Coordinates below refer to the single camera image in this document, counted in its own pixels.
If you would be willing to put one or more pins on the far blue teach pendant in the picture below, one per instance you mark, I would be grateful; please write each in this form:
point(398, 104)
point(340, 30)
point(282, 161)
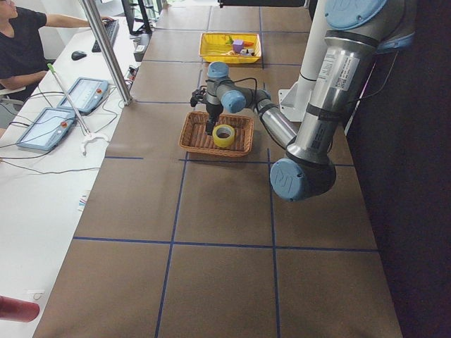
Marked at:
point(87, 94)

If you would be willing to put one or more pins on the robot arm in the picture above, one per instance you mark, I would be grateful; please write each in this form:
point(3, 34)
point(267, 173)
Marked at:
point(345, 37)

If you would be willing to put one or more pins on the aluminium frame post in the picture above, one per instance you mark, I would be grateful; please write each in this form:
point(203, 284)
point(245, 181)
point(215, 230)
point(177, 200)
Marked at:
point(95, 22)

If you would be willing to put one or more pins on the person in black shirt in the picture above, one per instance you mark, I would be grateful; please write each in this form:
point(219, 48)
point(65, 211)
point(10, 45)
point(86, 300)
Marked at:
point(22, 55)

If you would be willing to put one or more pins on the near blue teach pendant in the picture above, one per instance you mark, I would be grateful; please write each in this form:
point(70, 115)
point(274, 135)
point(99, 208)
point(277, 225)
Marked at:
point(48, 129)

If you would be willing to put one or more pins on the purple foam cube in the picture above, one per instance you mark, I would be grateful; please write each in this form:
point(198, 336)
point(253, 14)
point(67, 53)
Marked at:
point(238, 45)

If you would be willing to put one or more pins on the yellow tape roll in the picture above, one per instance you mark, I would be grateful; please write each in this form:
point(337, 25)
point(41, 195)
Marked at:
point(223, 135)

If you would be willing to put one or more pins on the brown wicker basket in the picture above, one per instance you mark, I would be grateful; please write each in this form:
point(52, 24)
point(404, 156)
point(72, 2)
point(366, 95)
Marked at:
point(194, 138)

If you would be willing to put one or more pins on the red cylinder object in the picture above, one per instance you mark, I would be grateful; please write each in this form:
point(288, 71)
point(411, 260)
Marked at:
point(18, 310)

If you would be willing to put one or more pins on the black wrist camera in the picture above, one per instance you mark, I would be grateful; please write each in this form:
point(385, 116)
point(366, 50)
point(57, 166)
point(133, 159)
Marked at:
point(198, 96)

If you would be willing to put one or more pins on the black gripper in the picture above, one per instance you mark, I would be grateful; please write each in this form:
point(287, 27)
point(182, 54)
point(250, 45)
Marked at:
point(213, 113)

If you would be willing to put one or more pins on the black keyboard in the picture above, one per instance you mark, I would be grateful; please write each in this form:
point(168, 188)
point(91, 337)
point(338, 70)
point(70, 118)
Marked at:
point(111, 28)

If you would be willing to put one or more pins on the black computer mouse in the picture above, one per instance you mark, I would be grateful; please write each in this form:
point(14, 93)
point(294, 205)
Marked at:
point(77, 55)

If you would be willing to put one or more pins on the yellow woven plastic basket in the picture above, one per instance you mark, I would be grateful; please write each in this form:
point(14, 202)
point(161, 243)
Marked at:
point(213, 46)

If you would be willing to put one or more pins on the white reacher grabber stick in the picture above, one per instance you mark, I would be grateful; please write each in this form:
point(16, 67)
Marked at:
point(89, 135)

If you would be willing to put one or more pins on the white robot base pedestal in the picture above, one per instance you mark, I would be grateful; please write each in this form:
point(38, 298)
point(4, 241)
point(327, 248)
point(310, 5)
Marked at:
point(319, 65)

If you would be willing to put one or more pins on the orange toy carrot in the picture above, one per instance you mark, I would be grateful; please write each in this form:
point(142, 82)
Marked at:
point(229, 41)

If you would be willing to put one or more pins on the black monitor stand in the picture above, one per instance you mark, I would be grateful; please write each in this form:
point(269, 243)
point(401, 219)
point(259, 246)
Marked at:
point(139, 16)

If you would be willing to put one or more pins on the blue teach pendant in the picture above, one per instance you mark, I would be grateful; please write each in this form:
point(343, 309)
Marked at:
point(87, 94)
point(48, 129)

